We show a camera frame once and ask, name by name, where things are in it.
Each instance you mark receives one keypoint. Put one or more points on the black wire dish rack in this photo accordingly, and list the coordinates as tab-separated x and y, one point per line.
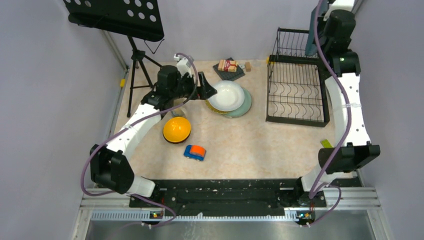
296	92

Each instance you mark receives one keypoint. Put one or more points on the wooden blocks stack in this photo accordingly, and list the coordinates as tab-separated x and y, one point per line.
226	65

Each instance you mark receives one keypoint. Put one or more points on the teal square plate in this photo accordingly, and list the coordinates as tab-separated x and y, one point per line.
311	47

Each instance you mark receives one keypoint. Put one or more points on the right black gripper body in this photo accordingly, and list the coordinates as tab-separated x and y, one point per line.
322	37

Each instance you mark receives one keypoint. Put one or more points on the black music stand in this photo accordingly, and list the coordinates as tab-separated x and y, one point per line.
131	18

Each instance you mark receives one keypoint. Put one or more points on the small wooden block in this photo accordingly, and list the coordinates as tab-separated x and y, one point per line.
248	66

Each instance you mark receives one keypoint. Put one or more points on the yellow-rimmed patterned plate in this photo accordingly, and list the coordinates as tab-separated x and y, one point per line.
213	109

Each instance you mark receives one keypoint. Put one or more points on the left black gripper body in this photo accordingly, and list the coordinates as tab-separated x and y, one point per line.
185	87

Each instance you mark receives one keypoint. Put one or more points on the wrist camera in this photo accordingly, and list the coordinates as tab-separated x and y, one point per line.
183	64
345	5

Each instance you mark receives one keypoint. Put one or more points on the beige mug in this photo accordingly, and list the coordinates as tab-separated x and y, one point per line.
179	112

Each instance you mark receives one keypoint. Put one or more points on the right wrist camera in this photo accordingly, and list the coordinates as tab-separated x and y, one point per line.
345	5

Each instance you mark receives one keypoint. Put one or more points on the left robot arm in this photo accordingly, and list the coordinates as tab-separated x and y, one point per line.
109	161

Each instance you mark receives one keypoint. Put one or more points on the blue orange toy car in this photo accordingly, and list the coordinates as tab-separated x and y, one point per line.
195	152

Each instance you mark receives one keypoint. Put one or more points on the light green round plate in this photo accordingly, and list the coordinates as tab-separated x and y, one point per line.
244	108

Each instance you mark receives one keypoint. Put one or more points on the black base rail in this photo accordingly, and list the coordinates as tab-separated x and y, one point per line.
231	201

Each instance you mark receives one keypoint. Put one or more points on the green card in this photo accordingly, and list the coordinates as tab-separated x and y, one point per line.
325	143

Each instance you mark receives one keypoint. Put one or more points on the yellow bowl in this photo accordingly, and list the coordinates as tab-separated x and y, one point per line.
177	130

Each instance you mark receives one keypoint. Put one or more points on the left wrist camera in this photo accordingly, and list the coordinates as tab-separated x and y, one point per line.
183	64

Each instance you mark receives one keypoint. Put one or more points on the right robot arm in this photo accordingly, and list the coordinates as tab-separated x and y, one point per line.
354	148

